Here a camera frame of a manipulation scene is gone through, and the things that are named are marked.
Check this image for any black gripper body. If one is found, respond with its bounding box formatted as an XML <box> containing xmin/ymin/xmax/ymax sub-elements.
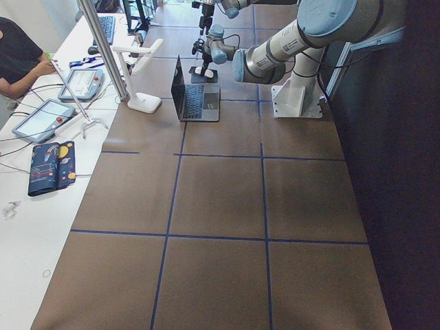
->
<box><xmin>199</xmin><ymin>3</ymin><xmax>215</xmax><ymax>30</ymax></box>
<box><xmin>202</xmin><ymin>52</ymin><xmax>212</xmax><ymax>71</ymax></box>

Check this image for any white computer mouse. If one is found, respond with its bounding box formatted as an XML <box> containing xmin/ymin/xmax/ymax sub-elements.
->
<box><xmin>195</xmin><ymin>67</ymin><xmax>214</xmax><ymax>78</ymax></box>

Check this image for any black mouse pad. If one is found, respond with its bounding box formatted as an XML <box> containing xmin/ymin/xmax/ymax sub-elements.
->
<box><xmin>188</xmin><ymin>66</ymin><xmax>218</xmax><ymax>84</ymax></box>

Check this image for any grey laptop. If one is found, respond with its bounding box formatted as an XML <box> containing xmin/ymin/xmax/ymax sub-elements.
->
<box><xmin>171</xmin><ymin>57</ymin><xmax>220</xmax><ymax>122</ymax></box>

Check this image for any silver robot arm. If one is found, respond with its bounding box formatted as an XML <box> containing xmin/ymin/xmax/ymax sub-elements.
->
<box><xmin>191</xmin><ymin>0</ymin><xmax>298</xmax><ymax>34</ymax></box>
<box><xmin>201</xmin><ymin>1</ymin><xmax>407</xmax><ymax>85</ymax></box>

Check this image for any white desk lamp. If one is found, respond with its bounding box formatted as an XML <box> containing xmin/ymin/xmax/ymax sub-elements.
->
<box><xmin>111</xmin><ymin>38</ymin><xmax>164</xmax><ymax>113</ymax></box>

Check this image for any black keyboard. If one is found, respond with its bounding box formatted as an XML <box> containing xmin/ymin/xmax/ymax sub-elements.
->
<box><xmin>98</xmin><ymin>16</ymin><xmax>116</xmax><ymax>45</ymax></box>

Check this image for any white mounting pole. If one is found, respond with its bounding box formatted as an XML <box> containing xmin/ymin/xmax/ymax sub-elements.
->
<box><xmin>291</xmin><ymin>47</ymin><xmax>325</xmax><ymax>91</ymax></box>

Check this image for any far teach pendant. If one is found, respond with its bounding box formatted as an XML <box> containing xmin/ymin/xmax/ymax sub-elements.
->
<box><xmin>66</xmin><ymin>68</ymin><xmax>104</xmax><ymax>101</ymax></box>

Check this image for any teach pendant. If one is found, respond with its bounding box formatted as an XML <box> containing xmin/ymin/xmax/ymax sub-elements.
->
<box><xmin>66</xmin><ymin>68</ymin><xmax>104</xmax><ymax>101</ymax></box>
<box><xmin>12</xmin><ymin>99</ymin><xmax>76</xmax><ymax>144</ymax></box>

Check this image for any thin metal rod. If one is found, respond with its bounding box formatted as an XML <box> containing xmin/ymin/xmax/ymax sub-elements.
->
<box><xmin>49</xmin><ymin>59</ymin><xmax>92</xmax><ymax>124</ymax></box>

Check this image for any near teach pendant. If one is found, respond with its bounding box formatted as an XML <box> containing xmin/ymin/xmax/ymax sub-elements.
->
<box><xmin>12</xmin><ymin>99</ymin><xmax>76</xmax><ymax>144</ymax></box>

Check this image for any person in black shirt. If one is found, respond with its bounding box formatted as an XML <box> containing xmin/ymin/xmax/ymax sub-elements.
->
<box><xmin>1</xmin><ymin>17</ymin><xmax>55</xmax><ymax>99</ymax></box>

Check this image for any space pattern pouch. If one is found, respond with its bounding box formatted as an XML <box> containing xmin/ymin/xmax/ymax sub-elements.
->
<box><xmin>27</xmin><ymin>141</ymin><xmax>76</xmax><ymax>197</ymax></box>

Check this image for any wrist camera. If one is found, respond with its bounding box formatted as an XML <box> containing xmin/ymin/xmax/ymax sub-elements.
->
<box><xmin>191</xmin><ymin>38</ymin><xmax>205</xmax><ymax>55</ymax></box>
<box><xmin>191</xmin><ymin>1</ymin><xmax>202</xmax><ymax>9</ymax></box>

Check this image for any white pole base plate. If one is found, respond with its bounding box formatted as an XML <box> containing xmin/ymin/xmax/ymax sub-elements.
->
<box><xmin>271</xmin><ymin>75</ymin><xmax>323</xmax><ymax>118</ymax></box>

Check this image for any blue lanyard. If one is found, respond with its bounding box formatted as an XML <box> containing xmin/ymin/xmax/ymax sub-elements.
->
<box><xmin>68</xmin><ymin>56</ymin><xmax>105</xmax><ymax>69</ymax></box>

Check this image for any aluminium frame post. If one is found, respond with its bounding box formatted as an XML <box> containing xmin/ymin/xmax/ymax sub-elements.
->
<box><xmin>78</xmin><ymin>0</ymin><xmax>128</xmax><ymax>101</ymax></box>

